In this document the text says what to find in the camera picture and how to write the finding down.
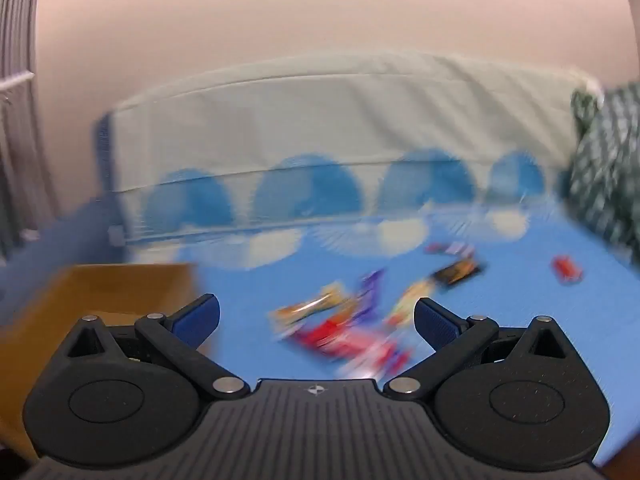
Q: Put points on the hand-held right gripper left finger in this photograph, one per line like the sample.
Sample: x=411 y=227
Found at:
x=197 y=320

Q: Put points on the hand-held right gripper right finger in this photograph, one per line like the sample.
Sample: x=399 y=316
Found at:
x=436 y=322

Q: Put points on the black cracker packet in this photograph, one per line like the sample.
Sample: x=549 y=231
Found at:
x=457 y=271

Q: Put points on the brown cardboard box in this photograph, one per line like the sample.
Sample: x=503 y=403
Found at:
x=100 y=290

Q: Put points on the pile of colourful snack packets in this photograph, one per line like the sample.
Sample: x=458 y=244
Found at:
x=330 y=332

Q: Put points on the blue cream fan-print bedsheet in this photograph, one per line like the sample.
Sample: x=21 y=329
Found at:
x=500 y=305

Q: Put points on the red coffee stick sachet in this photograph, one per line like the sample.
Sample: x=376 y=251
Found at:
x=450 y=249

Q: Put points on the plain red snack packet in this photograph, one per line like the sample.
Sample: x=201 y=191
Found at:
x=567 y=268

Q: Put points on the green checked cloth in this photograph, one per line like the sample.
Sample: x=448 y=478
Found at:
x=605 y=175

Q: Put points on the grey curtain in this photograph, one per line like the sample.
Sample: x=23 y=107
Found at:
x=17 y=35

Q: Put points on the white metal rail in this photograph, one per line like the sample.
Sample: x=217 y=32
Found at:
x=20 y=79

